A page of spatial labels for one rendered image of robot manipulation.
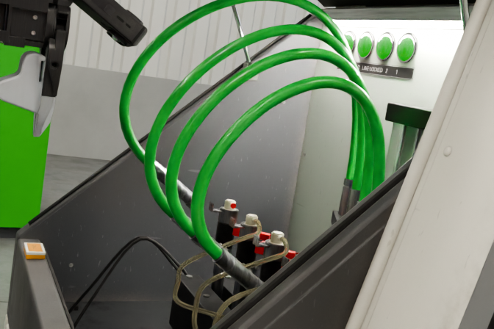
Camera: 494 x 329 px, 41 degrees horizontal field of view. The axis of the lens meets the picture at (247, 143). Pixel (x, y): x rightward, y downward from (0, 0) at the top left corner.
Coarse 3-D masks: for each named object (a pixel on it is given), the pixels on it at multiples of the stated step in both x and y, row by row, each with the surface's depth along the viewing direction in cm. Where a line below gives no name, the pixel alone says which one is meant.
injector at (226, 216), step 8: (224, 216) 95; (232, 216) 95; (224, 224) 95; (216, 232) 97; (224, 232) 96; (232, 232) 96; (216, 240) 96; (224, 240) 96; (216, 264) 97; (216, 272) 97; (216, 288) 97
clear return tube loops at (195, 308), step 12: (240, 240) 84; (204, 252) 83; (288, 252) 79; (252, 264) 76; (180, 276) 82; (216, 276) 75; (180, 300) 81; (228, 300) 68; (204, 312) 80; (192, 324) 74
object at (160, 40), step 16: (224, 0) 90; (240, 0) 91; (256, 0) 92; (272, 0) 93; (288, 0) 94; (304, 0) 95; (192, 16) 89; (320, 16) 96; (176, 32) 88; (336, 32) 98; (144, 64) 87; (128, 80) 87; (128, 96) 87; (128, 112) 88; (352, 112) 102; (128, 128) 88; (352, 128) 102; (128, 144) 89; (352, 144) 103; (352, 160) 103; (352, 176) 103
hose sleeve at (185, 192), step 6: (156, 162) 90; (156, 168) 90; (162, 168) 91; (162, 174) 91; (162, 180) 91; (180, 186) 92; (180, 192) 92; (186, 192) 93; (192, 192) 94; (180, 198) 93; (186, 198) 93
